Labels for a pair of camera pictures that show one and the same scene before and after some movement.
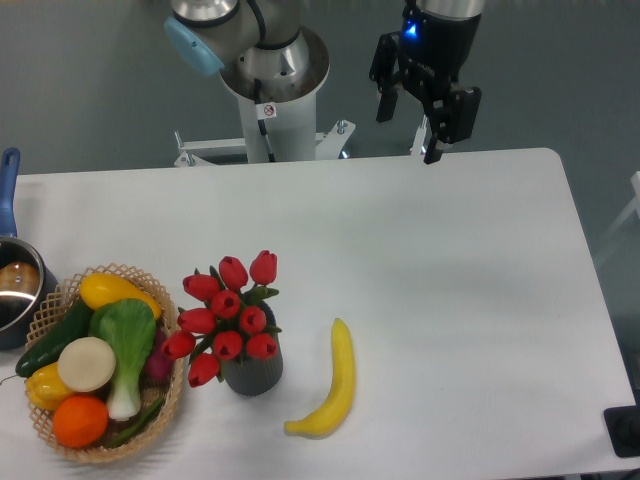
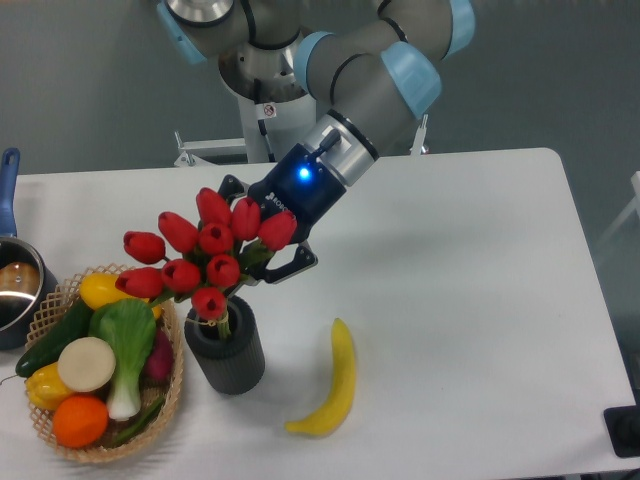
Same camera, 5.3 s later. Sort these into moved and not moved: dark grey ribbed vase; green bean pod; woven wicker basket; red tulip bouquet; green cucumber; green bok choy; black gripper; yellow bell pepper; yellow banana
Moved: black gripper; dark grey ribbed vase; red tulip bouquet
Not moved: green bok choy; yellow banana; woven wicker basket; yellow bell pepper; green cucumber; green bean pod
